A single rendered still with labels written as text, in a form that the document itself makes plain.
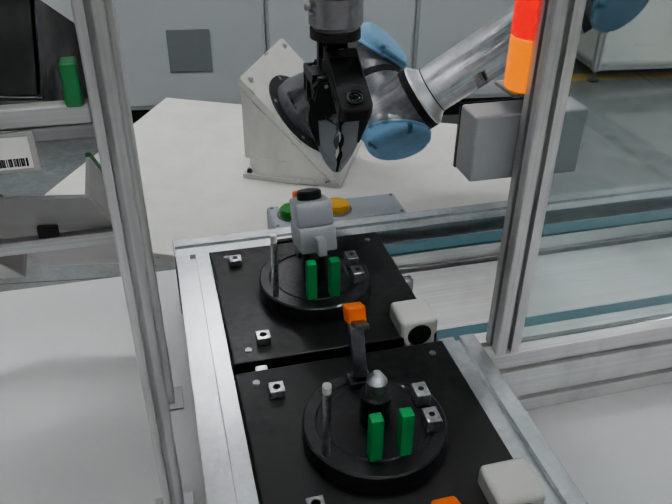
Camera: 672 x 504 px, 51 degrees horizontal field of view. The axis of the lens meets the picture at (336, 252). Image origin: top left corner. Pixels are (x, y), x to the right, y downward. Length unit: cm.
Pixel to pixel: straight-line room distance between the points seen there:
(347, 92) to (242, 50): 295
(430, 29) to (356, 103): 306
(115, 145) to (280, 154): 87
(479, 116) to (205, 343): 41
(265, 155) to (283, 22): 249
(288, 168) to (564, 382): 72
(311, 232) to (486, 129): 24
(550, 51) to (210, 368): 48
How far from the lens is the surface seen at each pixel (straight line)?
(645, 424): 95
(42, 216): 75
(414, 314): 83
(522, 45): 70
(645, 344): 96
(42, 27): 59
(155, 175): 148
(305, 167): 139
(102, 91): 53
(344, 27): 98
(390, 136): 123
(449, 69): 124
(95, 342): 104
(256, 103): 136
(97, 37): 51
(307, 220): 83
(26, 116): 54
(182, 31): 385
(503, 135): 72
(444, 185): 142
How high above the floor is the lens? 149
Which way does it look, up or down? 32 degrees down
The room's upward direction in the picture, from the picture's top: 1 degrees clockwise
